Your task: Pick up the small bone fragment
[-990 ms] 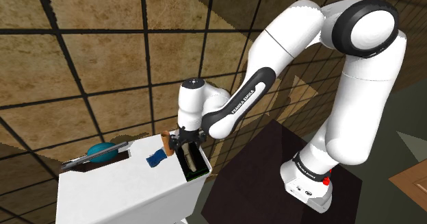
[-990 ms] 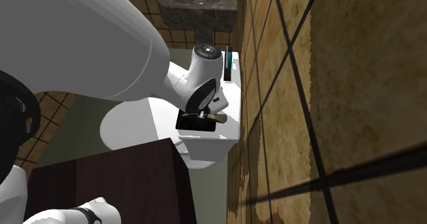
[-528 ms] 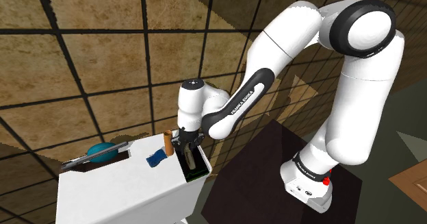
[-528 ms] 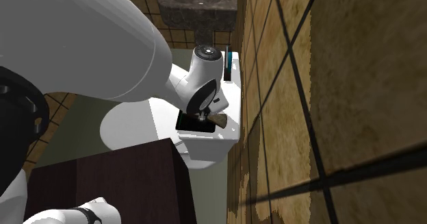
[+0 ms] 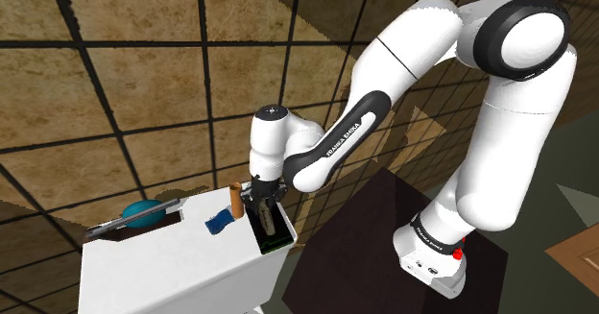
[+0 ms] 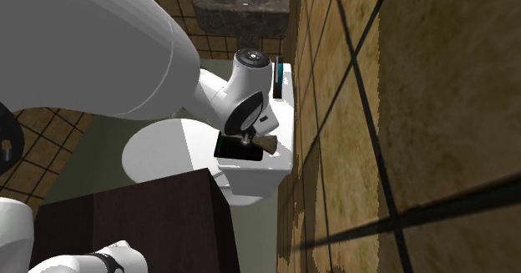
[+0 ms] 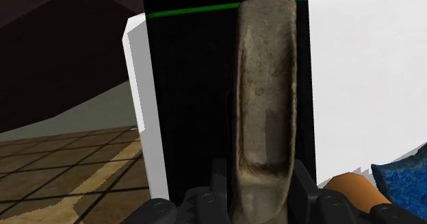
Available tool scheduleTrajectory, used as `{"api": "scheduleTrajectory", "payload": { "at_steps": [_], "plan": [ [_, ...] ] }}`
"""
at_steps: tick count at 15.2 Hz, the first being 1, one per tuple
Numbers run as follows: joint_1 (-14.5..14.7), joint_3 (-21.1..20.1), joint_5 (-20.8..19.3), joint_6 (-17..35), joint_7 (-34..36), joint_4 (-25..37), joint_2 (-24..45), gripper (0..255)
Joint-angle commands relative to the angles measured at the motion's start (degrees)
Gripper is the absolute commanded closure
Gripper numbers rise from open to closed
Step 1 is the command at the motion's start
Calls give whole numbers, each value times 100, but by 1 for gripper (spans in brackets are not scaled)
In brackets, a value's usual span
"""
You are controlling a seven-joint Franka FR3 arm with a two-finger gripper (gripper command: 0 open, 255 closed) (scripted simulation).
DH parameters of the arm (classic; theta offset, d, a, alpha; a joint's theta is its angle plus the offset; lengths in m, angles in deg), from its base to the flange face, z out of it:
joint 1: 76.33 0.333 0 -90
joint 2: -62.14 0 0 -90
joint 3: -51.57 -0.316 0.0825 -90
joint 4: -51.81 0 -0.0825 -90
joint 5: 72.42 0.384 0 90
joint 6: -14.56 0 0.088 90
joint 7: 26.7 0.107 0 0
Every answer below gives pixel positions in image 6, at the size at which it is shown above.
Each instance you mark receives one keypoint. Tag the white toilet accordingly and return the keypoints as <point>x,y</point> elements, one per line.
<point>162,150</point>

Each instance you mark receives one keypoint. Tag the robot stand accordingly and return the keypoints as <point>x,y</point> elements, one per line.
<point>162,223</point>

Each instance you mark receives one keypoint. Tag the black tablet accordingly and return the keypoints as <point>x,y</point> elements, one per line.
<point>235,152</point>

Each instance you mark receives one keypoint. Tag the teal and black flat device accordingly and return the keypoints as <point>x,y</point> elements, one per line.
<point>278,81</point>

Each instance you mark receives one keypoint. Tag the brown wedge-shaped object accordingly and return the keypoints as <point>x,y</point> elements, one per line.
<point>267,144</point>

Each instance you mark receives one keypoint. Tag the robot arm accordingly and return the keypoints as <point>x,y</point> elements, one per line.
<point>81,40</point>

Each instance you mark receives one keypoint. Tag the dark stone sink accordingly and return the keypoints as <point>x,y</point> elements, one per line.
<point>240,15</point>

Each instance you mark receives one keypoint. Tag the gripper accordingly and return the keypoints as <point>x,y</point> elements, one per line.
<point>248,137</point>

